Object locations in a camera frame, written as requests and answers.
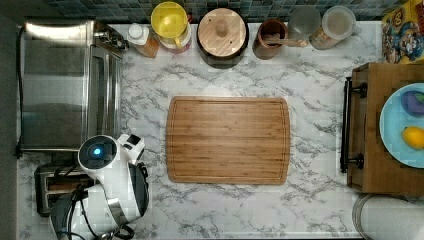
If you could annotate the silver two-slot toaster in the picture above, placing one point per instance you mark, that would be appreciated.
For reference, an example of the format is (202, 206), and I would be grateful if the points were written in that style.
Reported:
(48, 173)

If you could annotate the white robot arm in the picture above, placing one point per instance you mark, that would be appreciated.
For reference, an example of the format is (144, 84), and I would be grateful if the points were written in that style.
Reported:
(118, 197)

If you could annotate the stainless steel toaster oven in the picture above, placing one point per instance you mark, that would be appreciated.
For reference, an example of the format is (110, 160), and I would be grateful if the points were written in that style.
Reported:
(69, 80)

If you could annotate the toast slice in toaster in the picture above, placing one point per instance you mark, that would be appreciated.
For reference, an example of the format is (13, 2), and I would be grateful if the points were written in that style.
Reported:
(66, 185)

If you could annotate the bamboo cutting board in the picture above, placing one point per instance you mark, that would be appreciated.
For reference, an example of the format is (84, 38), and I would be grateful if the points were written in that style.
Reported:
(228, 140)

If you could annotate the black jar with wooden lid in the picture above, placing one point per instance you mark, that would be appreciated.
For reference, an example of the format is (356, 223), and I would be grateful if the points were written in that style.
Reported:
(222, 37)

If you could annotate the brown wooden utensil jar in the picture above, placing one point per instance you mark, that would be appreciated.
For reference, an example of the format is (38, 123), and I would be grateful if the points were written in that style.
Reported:
(271, 36)

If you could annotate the yellow measuring cup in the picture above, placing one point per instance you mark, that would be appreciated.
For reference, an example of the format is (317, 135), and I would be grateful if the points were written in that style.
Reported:
(170, 23)

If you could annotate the white-capped spice bottle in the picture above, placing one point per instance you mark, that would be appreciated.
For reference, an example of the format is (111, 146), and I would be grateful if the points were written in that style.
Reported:
(140, 37)

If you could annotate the frosted clear glass jar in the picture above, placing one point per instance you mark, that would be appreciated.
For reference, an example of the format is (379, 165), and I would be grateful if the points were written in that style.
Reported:
(304, 21)

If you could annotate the clear jar with white lid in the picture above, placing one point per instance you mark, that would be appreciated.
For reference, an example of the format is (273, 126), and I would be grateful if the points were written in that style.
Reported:
(338, 23)

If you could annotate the light blue plate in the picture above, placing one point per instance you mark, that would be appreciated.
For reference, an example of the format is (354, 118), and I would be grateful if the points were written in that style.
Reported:
(393, 120)

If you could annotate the yellow toy lemon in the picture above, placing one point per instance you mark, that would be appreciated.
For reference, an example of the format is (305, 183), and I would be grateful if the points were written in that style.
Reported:
(413, 137)

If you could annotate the purple toy eggplant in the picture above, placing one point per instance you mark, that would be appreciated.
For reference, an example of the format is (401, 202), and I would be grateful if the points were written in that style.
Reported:
(412, 102)

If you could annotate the colourful cereal box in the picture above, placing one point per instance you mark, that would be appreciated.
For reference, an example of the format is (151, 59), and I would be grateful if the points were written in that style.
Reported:
(403, 34)

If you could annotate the wooden tray with black handle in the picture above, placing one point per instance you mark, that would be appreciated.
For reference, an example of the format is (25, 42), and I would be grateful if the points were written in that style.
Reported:
(369, 167)

